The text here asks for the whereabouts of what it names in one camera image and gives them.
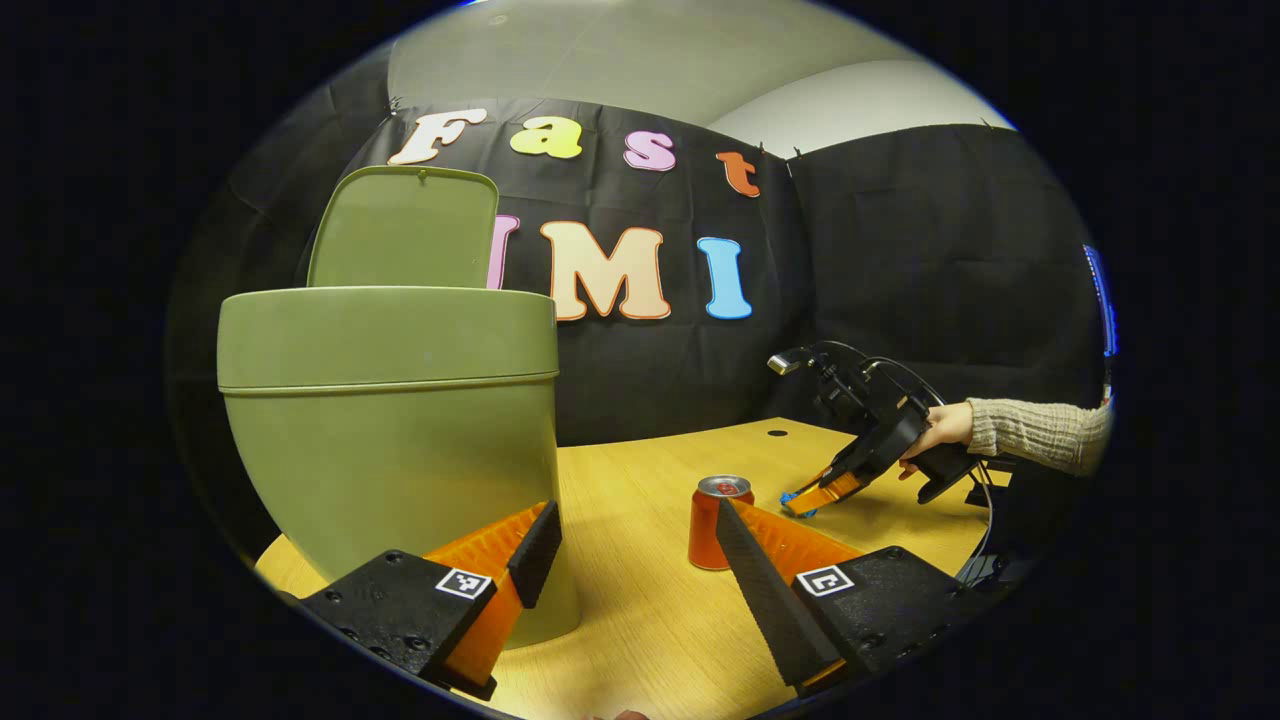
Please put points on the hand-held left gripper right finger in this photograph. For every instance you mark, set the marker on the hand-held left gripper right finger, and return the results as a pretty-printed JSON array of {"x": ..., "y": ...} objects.
[{"x": 760, "y": 590}]

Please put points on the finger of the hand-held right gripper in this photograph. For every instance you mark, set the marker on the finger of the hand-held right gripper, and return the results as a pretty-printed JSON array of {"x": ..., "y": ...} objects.
[{"x": 830, "y": 490}]

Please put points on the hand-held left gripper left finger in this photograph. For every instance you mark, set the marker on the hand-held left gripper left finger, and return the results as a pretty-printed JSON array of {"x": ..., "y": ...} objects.
[{"x": 535, "y": 555}]

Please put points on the blue paper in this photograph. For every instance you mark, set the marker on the blue paper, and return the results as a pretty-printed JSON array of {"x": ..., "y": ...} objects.
[{"x": 790, "y": 497}]

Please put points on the orange pop can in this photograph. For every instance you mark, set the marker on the orange pop can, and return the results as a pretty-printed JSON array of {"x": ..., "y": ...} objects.
[{"x": 705, "y": 530}]

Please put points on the green desktop garbage bin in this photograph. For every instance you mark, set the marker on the green desktop garbage bin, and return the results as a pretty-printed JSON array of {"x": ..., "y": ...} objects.
[{"x": 390, "y": 430}]

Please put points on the wooden desktop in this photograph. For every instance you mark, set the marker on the wooden desktop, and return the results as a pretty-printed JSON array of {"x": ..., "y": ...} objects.
[{"x": 630, "y": 520}]

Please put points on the black backdrop cloth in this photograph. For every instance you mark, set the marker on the black backdrop cloth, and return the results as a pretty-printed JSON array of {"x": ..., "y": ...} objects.
[{"x": 900, "y": 250}]

